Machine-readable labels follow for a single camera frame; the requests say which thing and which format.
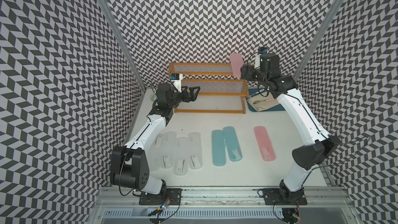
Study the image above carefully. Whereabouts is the teal pencil case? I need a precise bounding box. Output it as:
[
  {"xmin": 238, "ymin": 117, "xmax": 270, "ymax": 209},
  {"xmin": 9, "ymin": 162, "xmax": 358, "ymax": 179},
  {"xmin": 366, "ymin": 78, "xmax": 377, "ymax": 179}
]
[
  {"xmin": 223, "ymin": 127, "xmax": 243, "ymax": 162},
  {"xmin": 211, "ymin": 130, "xmax": 226, "ymax": 167}
]

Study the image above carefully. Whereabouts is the aluminium front rail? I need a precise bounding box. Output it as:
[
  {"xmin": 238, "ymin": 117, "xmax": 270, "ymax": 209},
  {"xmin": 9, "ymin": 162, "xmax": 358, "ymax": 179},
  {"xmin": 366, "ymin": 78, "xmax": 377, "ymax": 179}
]
[{"xmin": 93, "ymin": 186, "xmax": 354, "ymax": 208}]

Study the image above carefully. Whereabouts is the pink pencil case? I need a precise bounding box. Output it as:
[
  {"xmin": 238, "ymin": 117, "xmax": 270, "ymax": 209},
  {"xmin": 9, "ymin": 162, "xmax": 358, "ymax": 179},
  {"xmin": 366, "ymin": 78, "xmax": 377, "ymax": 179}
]
[
  {"xmin": 230, "ymin": 53, "xmax": 244, "ymax": 79},
  {"xmin": 254, "ymin": 126, "xmax": 276, "ymax": 162}
]

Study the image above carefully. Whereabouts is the pink handled spoon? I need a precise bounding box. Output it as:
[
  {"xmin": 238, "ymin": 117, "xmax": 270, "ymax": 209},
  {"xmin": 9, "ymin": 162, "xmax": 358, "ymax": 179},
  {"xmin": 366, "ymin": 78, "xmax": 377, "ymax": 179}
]
[{"xmin": 252, "ymin": 99, "xmax": 275, "ymax": 105}]

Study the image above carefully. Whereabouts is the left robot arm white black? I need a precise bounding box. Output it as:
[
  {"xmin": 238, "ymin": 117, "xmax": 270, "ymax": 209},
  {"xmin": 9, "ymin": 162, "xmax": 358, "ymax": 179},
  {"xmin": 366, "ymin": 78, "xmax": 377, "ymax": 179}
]
[{"xmin": 110, "ymin": 83, "xmax": 201, "ymax": 196}]

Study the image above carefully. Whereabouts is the clear pencil case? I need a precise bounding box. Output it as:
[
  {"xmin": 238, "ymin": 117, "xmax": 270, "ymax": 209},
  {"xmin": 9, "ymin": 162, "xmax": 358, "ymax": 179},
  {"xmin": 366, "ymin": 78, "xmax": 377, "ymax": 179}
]
[
  {"xmin": 147, "ymin": 134, "xmax": 163, "ymax": 172},
  {"xmin": 174, "ymin": 137, "xmax": 189, "ymax": 176},
  {"xmin": 188, "ymin": 132, "xmax": 203, "ymax": 170},
  {"xmin": 160, "ymin": 132, "xmax": 177, "ymax": 169}
]

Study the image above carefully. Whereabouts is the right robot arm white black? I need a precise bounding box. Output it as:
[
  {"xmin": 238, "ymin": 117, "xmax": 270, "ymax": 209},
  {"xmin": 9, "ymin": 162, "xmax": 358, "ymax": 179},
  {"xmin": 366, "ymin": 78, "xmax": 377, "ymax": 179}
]
[{"xmin": 240, "ymin": 50, "xmax": 341, "ymax": 204}]

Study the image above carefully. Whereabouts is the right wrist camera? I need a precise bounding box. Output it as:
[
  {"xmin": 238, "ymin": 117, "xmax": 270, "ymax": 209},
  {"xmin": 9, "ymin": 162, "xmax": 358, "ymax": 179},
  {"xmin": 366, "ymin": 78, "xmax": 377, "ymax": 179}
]
[{"xmin": 254, "ymin": 47, "xmax": 268, "ymax": 68}]

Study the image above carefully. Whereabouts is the teal tray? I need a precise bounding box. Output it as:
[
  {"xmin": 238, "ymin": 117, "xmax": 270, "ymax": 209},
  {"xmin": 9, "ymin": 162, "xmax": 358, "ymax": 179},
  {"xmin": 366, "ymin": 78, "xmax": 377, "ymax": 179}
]
[{"xmin": 247, "ymin": 87, "xmax": 293, "ymax": 113}]

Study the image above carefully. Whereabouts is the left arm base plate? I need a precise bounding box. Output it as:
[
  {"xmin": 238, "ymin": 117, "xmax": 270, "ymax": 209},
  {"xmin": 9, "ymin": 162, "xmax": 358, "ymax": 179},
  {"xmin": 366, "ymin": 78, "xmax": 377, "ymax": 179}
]
[{"xmin": 139, "ymin": 188, "xmax": 182, "ymax": 206}]

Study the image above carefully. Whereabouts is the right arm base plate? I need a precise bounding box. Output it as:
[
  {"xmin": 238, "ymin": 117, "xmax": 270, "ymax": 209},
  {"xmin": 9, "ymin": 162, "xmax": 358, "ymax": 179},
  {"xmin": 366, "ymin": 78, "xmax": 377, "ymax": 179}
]
[{"xmin": 260, "ymin": 188, "xmax": 308, "ymax": 206}]

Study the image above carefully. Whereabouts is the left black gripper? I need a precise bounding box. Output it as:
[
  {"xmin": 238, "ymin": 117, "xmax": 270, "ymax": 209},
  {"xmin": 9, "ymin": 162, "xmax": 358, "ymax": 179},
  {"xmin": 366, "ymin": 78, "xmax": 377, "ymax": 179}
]
[{"xmin": 168, "ymin": 85, "xmax": 200, "ymax": 108}]

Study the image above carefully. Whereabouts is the wooden three-tier shelf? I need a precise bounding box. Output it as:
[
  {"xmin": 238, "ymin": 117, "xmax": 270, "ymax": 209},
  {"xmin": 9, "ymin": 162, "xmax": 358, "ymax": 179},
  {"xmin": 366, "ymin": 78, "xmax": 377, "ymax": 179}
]
[{"xmin": 169, "ymin": 62, "xmax": 249, "ymax": 114}]

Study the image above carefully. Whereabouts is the patterned ceramic bowl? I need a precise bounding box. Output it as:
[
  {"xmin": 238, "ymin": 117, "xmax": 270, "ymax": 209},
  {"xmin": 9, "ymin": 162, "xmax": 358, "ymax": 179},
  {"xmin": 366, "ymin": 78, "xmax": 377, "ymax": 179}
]
[{"xmin": 150, "ymin": 93, "xmax": 157, "ymax": 102}]

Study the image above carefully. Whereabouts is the beige cloth napkin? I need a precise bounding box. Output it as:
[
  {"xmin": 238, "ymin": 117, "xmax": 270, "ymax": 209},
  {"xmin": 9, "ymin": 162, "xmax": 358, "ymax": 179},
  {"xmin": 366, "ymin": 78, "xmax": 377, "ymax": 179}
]
[{"xmin": 248, "ymin": 88, "xmax": 286, "ymax": 112}]

